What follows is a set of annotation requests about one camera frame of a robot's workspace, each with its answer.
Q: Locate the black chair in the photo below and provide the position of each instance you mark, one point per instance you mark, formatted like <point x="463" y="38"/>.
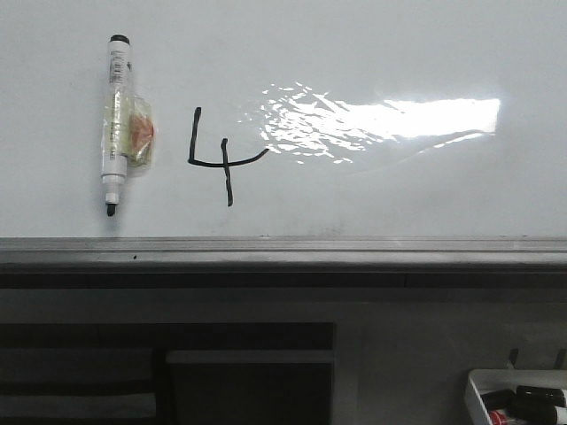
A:
<point x="220" y="373"/>

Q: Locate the black capped marker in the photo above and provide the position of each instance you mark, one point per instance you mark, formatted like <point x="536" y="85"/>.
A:
<point x="539" y="405"/>

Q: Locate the grey aluminium whiteboard tray rail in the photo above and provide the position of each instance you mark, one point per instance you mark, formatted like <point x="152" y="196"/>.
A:
<point x="264" y="262"/>

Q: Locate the red marker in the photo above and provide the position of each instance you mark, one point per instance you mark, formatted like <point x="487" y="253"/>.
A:
<point x="496" y="404"/>

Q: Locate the white marker tray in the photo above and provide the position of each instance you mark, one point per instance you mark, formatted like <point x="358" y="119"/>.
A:
<point x="481" y="381"/>

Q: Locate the white black whiteboard marker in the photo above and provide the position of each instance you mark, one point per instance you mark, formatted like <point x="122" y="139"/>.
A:
<point x="128" y="128"/>

